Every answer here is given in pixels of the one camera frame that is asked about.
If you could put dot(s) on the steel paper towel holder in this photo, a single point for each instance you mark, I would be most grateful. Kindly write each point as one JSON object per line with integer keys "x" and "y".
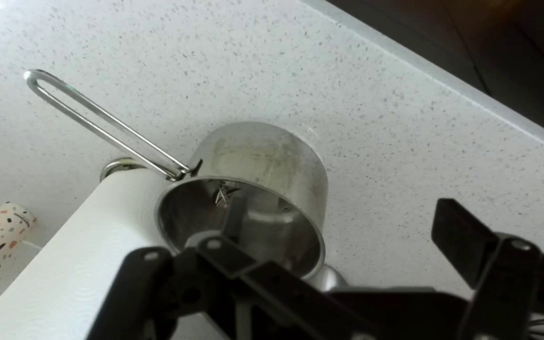
{"x": 121, "y": 167}

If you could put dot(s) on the white paper towel roll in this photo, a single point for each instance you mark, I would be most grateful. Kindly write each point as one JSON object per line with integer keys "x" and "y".
{"x": 64, "y": 276}

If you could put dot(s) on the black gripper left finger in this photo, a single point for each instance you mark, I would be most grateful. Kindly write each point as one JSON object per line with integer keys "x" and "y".
{"x": 221, "y": 289}

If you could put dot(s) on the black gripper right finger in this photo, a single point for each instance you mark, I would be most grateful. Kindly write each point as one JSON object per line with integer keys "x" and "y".
{"x": 485, "y": 265}

